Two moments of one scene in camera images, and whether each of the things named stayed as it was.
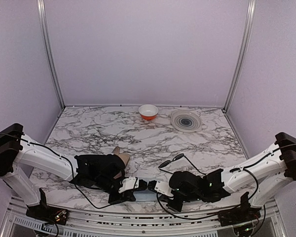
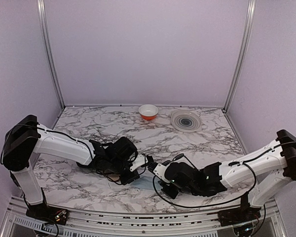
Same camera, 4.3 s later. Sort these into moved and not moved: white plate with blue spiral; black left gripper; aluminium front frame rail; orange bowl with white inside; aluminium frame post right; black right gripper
Moved: black left gripper; black right gripper
Not moved: orange bowl with white inside; aluminium frame post right; white plate with blue spiral; aluminium front frame rail
